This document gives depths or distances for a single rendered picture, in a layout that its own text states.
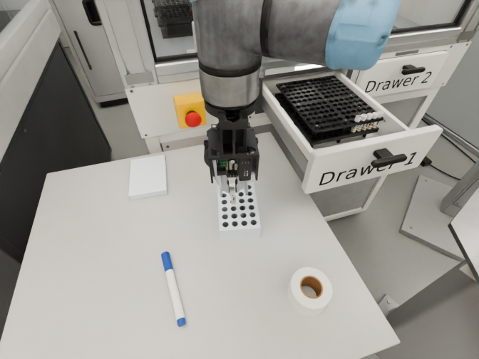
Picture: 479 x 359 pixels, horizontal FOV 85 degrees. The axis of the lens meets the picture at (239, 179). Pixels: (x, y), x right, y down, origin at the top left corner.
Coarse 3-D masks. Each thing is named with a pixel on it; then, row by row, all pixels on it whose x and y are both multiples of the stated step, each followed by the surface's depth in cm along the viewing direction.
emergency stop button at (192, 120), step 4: (192, 112) 63; (188, 116) 62; (192, 116) 62; (196, 116) 63; (200, 116) 64; (188, 120) 63; (192, 120) 63; (196, 120) 63; (200, 120) 64; (188, 124) 63; (192, 124) 64; (196, 124) 64
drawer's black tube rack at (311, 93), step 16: (304, 80) 72; (320, 80) 72; (336, 80) 73; (288, 96) 67; (304, 96) 67; (320, 96) 67; (336, 96) 67; (352, 96) 67; (288, 112) 68; (304, 112) 62; (320, 112) 62; (336, 112) 62; (352, 112) 68; (368, 112) 62; (304, 128) 62; (320, 128) 62
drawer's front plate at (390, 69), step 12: (384, 60) 75; (396, 60) 75; (408, 60) 76; (420, 60) 77; (432, 60) 78; (444, 60) 80; (360, 72) 76; (372, 72) 75; (384, 72) 76; (396, 72) 78; (432, 72) 82; (360, 84) 77; (372, 84) 78; (384, 84) 80; (396, 84) 81; (408, 84) 83; (420, 84) 84; (372, 96) 82
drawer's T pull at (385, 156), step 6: (378, 150) 51; (384, 150) 51; (378, 156) 50; (384, 156) 50; (390, 156) 50; (396, 156) 50; (402, 156) 50; (372, 162) 49; (378, 162) 48; (384, 162) 49; (390, 162) 49; (396, 162) 50
